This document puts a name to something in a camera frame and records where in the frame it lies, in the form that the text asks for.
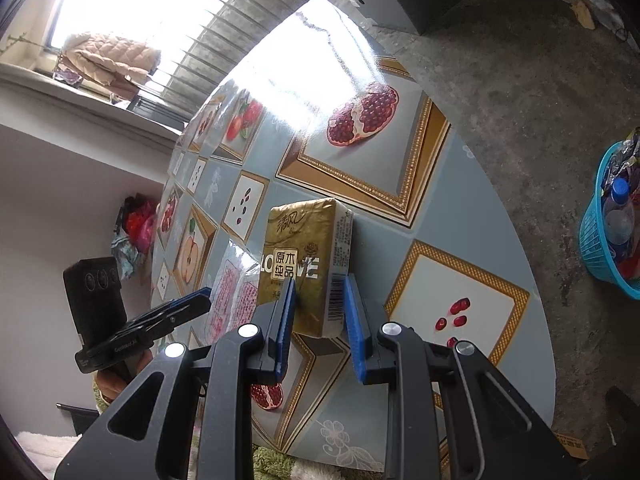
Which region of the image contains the crumpled foil wrapper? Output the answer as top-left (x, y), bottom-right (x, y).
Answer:
top-left (606, 132), bottom-right (640, 182)

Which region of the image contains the balcony metal railing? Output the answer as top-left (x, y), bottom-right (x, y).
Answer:
top-left (127, 0), bottom-right (311, 126)

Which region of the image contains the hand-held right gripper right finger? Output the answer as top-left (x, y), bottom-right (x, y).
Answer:
top-left (342, 275), bottom-right (583, 480)

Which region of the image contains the blue label plastic bottle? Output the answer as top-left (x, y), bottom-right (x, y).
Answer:
top-left (602, 177), bottom-right (636, 261)

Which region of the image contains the red plastic bag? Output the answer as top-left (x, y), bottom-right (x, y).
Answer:
top-left (122, 199), bottom-right (160, 253)

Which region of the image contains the gold tissue pack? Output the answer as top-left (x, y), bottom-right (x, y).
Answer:
top-left (256, 198), bottom-right (354, 338)

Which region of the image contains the flat cardboard piece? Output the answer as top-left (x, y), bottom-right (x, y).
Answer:
top-left (550, 432), bottom-right (588, 461)

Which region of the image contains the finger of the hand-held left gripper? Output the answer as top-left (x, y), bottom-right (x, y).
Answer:
top-left (125, 287), bottom-right (213, 341)

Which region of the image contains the round table fruit print cloth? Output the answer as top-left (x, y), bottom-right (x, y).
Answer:
top-left (150, 0), bottom-right (558, 461)

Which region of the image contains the brown paper bag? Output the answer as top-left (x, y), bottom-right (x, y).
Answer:
top-left (570, 2), bottom-right (596, 28)

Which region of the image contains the pink print tissue packet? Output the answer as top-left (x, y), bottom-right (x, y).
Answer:
top-left (202, 240), bottom-right (261, 346)

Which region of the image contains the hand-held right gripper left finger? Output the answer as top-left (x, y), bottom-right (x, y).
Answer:
top-left (54, 277), bottom-right (298, 480)

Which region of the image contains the person's fuzzy green clothing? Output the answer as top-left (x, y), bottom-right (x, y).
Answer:
top-left (250, 445), bottom-right (391, 480)

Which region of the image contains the blue plastic mesh wastebasket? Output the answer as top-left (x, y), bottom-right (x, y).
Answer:
top-left (579, 141), bottom-right (640, 298)

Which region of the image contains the person's left hand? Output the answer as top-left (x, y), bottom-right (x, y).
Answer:
top-left (94, 350), bottom-right (153, 401)

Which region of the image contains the beige quilted jacket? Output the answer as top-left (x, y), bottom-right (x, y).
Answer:
top-left (62, 32), bottom-right (163, 98)

